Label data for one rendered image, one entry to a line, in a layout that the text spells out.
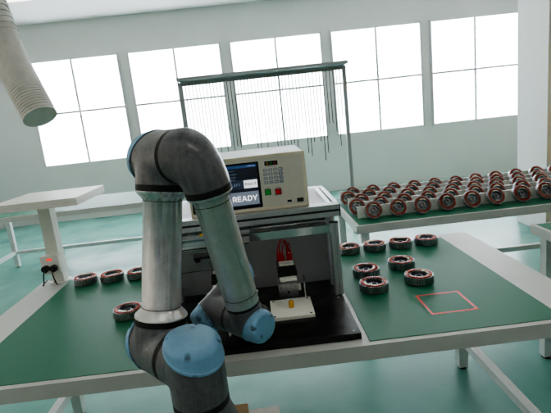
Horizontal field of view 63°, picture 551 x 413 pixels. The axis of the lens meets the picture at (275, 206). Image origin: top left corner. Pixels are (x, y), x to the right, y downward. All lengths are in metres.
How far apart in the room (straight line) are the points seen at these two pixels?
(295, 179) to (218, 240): 0.78
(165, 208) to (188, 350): 0.29
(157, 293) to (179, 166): 0.29
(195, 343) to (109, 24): 7.67
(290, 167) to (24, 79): 1.45
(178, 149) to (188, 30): 7.23
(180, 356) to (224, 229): 0.25
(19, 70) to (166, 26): 5.74
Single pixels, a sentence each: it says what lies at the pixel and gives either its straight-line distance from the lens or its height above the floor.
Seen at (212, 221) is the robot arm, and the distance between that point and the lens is 0.89.
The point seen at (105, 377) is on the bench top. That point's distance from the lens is 1.51.
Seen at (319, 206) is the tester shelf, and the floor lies 1.11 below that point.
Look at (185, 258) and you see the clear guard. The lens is 1.45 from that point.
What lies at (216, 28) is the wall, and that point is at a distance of 8.04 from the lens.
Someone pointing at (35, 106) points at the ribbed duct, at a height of 1.62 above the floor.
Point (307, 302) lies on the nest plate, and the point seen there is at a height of 0.78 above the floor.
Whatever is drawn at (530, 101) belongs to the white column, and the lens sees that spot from 5.29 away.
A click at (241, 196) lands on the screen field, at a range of 1.64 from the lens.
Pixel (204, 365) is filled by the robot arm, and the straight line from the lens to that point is 0.91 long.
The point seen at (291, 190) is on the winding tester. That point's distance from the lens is 1.64.
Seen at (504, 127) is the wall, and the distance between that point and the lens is 9.05.
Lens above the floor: 1.46
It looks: 12 degrees down
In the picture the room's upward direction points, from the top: 6 degrees counter-clockwise
